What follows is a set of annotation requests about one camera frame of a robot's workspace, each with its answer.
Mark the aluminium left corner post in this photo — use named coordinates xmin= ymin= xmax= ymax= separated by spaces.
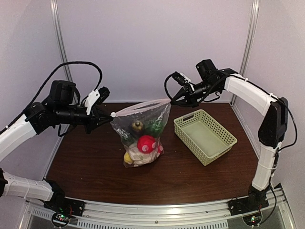
xmin=49 ymin=0 xmax=74 ymax=83

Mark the white toy cauliflower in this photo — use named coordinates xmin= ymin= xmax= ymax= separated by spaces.
xmin=127 ymin=146 xmax=160 ymax=166

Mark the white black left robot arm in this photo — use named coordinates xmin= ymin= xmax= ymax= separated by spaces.
xmin=0 ymin=80 xmax=112 ymax=212

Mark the right circuit board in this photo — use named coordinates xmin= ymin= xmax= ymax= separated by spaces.
xmin=243 ymin=213 xmax=262 ymax=227

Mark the green toy pepper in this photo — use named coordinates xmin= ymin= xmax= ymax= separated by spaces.
xmin=144 ymin=120 xmax=166 ymax=138

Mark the pale green perforated basket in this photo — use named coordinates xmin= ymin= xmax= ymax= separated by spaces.
xmin=173 ymin=109 xmax=237 ymax=166

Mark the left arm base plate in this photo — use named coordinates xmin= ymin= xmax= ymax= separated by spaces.
xmin=42 ymin=198 xmax=85 ymax=217

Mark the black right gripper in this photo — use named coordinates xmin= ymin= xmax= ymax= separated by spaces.
xmin=171 ymin=79 xmax=221 ymax=108

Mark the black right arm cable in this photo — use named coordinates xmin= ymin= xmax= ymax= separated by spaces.
xmin=258 ymin=104 xmax=298 ymax=226

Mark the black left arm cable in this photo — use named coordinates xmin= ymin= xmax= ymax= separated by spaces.
xmin=0 ymin=61 xmax=103 ymax=134

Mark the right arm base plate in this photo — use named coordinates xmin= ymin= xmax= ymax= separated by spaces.
xmin=227 ymin=197 xmax=269 ymax=216

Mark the left circuit board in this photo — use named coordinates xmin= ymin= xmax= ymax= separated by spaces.
xmin=51 ymin=213 xmax=71 ymax=228

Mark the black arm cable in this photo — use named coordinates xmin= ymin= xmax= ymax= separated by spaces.
xmin=258 ymin=104 xmax=298 ymax=226
xmin=0 ymin=61 xmax=103 ymax=134

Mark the dark green toy cucumber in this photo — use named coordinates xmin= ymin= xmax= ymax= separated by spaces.
xmin=117 ymin=129 xmax=134 ymax=146

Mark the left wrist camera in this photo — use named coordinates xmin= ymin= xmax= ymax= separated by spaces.
xmin=84 ymin=87 xmax=110 ymax=115

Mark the clear zip top bag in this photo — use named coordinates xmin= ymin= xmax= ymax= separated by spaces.
xmin=111 ymin=99 xmax=171 ymax=168

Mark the aluminium corner post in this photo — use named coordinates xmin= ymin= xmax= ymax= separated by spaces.
xmin=240 ymin=0 xmax=260 ymax=75
xmin=49 ymin=0 xmax=74 ymax=83

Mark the aluminium front rail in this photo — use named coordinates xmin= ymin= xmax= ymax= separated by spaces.
xmin=23 ymin=187 xmax=290 ymax=229

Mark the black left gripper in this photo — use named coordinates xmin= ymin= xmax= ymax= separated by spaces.
xmin=55 ymin=104 xmax=113 ymax=134

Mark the red toy tomato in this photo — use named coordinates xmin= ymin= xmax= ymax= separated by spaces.
xmin=137 ymin=135 xmax=157 ymax=154
xmin=157 ymin=142 xmax=164 ymax=156

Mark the yellow toy pepper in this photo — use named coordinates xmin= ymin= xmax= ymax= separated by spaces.
xmin=124 ymin=153 xmax=133 ymax=165

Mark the aluminium right corner post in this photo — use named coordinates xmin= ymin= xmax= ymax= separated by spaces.
xmin=240 ymin=0 xmax=260 ymax=75

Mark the circuit board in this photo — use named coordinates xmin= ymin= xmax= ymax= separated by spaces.
xmin=51 ymin=213 xmax=71 ymax=228
xmin=243 ymin=213 xmax=262 ymax=227

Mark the purple toy eggplant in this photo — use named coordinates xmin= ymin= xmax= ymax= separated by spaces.
xmin=129 ymin=121 xmax=145 ymax=138

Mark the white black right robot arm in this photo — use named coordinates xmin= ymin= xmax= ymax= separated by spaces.
xmin=169 ymin=59 xmax=288 ymax=211

